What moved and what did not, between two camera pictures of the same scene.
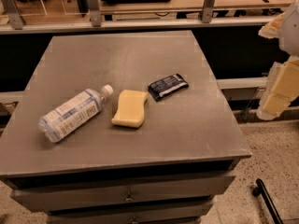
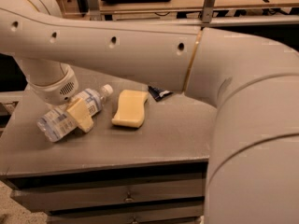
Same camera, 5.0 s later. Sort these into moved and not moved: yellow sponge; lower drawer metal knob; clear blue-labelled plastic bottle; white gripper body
Moved: white gripper body
Not moved: yellow sponge; clear blue-labelled plastic bottle; lower drawer metal knob
